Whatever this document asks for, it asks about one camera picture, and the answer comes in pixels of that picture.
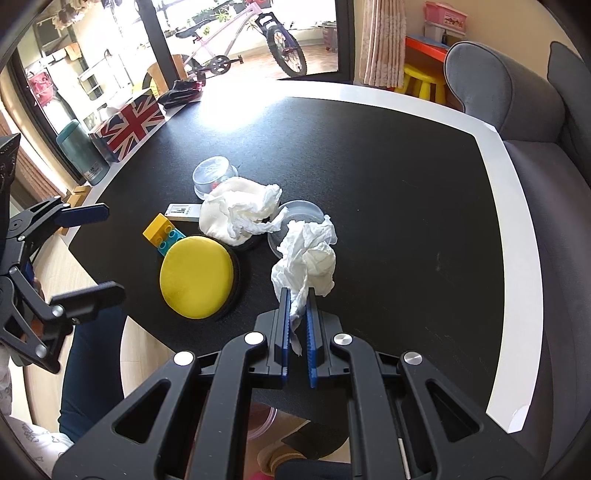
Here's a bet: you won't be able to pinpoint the white tissue front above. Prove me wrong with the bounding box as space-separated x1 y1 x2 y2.
270 215 338 356

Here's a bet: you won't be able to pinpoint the yellow toy brick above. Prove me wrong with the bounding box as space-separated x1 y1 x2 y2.
142 213 175 247

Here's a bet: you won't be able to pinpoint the green white digital timer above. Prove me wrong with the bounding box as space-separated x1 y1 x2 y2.
164 204 201 223

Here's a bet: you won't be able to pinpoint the teal toy brick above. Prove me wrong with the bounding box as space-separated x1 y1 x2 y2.
156 229 185 256

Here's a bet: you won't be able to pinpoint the clear plastic lid dish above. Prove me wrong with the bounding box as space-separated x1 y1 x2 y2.
267 200 325 259

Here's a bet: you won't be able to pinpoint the clear round plastic container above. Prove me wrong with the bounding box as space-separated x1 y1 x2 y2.
192 156 238 200

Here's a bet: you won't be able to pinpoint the white tissue large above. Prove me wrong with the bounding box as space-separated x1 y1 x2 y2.
199 177 288 246

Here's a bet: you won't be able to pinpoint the pink trash bin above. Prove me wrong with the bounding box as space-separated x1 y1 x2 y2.
247 402 277 441

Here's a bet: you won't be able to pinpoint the wooden chair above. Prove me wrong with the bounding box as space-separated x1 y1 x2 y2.
64 185 92 208

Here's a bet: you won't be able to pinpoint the teal thermos bottle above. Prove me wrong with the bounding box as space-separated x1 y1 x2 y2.
56 119 109 186

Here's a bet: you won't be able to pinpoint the beige slipper on foot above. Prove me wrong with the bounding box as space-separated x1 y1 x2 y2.
257 422 320 477

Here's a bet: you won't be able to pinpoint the union jack tissue box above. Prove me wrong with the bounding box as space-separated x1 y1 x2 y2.
89 89 165 163

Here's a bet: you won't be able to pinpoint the black gloves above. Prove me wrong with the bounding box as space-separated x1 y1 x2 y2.
157 80 202 109

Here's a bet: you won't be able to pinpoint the white pink bicycle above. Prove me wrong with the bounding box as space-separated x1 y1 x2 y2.
174 1 308 83

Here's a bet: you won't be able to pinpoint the yellow plastic stool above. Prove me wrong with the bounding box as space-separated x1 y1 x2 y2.
394 63 446 105

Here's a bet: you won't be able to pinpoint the pink patterned curtain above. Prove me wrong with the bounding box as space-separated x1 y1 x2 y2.
360 0 407 89

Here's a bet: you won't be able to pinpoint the orange kids table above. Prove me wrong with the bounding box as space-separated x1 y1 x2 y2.
406 36 449 70

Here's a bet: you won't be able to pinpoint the grey sofa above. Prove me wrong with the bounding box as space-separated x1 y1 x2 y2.
445 41 590 479

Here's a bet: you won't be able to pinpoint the pink storage box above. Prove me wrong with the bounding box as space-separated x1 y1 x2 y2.
424 1 468 33

